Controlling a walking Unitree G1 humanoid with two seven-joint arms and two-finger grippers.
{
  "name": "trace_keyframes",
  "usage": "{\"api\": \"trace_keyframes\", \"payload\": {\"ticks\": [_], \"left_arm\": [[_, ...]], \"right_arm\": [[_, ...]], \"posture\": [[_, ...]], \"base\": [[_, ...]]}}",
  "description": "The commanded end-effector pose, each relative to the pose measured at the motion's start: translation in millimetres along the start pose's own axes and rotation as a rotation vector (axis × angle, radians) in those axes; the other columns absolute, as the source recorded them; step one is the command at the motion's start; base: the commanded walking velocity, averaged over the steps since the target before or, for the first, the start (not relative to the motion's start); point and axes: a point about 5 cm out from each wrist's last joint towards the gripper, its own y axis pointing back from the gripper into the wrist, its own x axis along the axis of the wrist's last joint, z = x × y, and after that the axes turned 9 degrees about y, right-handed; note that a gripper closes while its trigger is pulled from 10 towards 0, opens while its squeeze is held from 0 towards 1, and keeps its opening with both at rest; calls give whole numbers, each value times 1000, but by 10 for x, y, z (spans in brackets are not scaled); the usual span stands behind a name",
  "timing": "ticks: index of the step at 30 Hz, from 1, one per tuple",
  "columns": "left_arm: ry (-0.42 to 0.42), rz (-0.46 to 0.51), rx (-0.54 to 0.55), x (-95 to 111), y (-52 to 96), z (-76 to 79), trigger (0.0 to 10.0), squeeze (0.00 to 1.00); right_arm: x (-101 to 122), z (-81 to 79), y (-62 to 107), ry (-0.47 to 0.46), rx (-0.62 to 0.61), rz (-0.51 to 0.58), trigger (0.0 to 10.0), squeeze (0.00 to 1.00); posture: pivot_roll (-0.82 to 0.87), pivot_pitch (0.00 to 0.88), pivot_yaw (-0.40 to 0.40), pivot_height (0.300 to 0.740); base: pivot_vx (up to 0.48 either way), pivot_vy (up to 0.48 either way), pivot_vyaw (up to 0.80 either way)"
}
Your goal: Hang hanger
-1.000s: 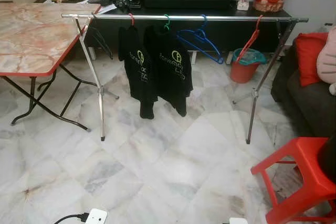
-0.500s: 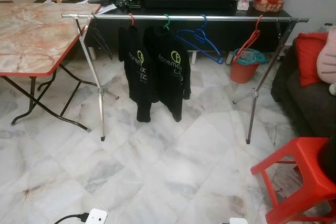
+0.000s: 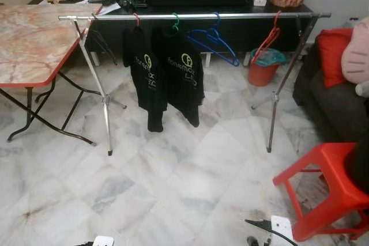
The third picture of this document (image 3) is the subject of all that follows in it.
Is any red cushion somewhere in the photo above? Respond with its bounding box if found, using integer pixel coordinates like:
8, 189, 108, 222
316, 28, 353, 89

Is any pink cat plush toy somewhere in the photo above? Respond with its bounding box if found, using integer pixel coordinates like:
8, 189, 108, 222
341, 18, 369, 97

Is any black wire hanger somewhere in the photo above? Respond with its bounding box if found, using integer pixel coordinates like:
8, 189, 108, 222
86, 24, 119, 66

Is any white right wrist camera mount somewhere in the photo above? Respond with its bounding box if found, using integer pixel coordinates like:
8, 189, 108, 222
270, 215, 295, 242

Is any teal plastic bag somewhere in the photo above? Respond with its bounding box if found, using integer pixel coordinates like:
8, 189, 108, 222
251, 48, 287, 67

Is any red plastic stool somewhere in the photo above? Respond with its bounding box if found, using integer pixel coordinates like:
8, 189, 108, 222
273, 142, 369, 242

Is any marble pattern folding table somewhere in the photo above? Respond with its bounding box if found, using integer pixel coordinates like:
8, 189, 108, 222
0, 4, 103, 146

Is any orange plastic bucket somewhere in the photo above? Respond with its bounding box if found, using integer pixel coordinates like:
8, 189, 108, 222
248, 48, 287, 87

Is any silver metal clothes rack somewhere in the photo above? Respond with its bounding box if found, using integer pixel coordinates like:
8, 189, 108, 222
59, 12, 332, 156

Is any black shirt with green logo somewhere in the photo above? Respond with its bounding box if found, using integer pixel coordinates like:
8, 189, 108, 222
151, 26, 205, 127
122, 26, 168, 133

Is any black tv console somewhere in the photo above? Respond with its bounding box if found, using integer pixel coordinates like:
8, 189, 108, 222
29, 0, 315, 54

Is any dark grey sofa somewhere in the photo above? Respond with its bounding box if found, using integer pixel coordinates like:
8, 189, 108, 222
293, 27, 369, 143

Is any blue plastic hanger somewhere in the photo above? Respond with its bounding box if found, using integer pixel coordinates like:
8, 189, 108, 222
186, 12, 240, 67

